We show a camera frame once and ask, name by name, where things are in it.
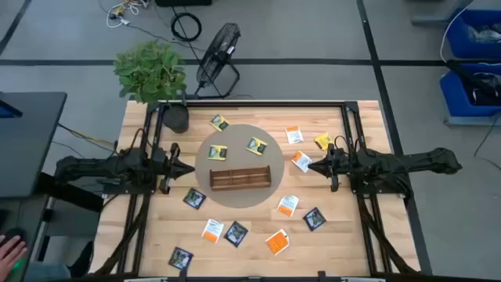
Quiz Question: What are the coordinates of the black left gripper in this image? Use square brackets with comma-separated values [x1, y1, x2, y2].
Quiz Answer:
[150, 142, 196, 196]

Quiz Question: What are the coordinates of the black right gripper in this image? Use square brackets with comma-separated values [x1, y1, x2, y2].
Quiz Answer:
[308, 143, 355, 193]

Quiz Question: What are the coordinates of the white orange tea packet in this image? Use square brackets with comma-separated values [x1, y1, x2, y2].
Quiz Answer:
[200, 218, 225, 244]
[290, 150, 313, 174]
[276, 194, 301, 218]
[284, 125, 305, 145]

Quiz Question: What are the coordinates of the green yellow tea packet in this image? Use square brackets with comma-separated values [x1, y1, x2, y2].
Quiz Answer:
[207, 144, 229, 161]
[313, 132, 334, 152]
[245, 136, 269, 157]
[208, 114, 231, 132]

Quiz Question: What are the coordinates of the dark blue tea packet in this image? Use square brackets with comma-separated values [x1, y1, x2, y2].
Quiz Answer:
[168, 246, 195, 271]
[302, 207, 327, 232]
[223, 220, 250, 248]
[182, 187, 207, 210]

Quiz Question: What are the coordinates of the wooden tea organizer tray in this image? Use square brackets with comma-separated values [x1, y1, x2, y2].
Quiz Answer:
[209, 164, 272, 192]

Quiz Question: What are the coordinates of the round grey mat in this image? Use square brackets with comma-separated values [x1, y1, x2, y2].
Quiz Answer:
[194, 124, 286, 209]

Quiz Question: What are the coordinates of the green potted plant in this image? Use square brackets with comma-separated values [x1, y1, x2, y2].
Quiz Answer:
[112, 38, 191, 134]

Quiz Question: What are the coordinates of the black floor fan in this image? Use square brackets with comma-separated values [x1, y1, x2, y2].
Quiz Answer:
[193, 22, 243, 99]

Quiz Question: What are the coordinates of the blue storage bin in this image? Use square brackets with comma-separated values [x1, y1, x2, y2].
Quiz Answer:
[445, 8, 501, 60]
[438, 62, 501, 118]

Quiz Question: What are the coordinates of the black desk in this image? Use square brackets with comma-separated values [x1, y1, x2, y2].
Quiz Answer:
[0, 91, 68, 200]

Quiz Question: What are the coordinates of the black case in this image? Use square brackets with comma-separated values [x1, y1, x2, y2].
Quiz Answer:
[155, 0, 213, 8]

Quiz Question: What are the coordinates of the person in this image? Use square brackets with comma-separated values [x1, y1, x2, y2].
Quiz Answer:
[23, 261, 74, 282]

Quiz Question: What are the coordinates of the black computer mouse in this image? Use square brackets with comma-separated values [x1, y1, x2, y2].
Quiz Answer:
[2, 226, 27, 246]

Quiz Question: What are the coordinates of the blue lit screen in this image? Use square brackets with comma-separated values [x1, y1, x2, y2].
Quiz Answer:
[0, 99, 23, 119]

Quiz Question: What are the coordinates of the person's hand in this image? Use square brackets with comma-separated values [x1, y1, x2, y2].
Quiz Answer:
[0, 233, 28, 280]

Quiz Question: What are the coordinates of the coiled black cable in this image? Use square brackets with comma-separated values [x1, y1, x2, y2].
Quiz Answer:
[170, 11, 204, 43]

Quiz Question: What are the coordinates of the white yellow cable bundle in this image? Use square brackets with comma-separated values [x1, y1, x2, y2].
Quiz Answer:
[105, 0, 150, 29]

